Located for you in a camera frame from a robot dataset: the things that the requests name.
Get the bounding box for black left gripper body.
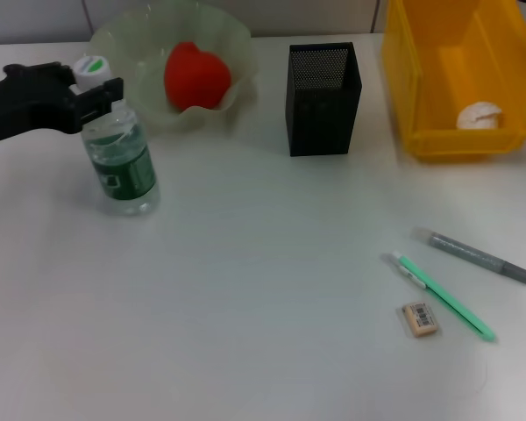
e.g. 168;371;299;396
0;63;83;146

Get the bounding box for clear green-label water bottle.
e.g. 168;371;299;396
73;54;162;217

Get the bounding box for red-orange toy fruit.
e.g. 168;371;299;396
164;41;232;111

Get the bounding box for white paper ball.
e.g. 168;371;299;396
458;102;505;131

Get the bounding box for beige eraser with barcode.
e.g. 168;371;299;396
396;301;439;339

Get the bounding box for mint green pen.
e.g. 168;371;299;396
381;251;496;342

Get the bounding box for translucent green fruit plate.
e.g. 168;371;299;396
89;0;260;135

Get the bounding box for black mesh pen holder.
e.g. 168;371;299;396
284;42;362;158

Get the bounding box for grey marker pen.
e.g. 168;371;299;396
411;226;526;285

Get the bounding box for yellow plastic storage bin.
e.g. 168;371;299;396
380;0;526;164

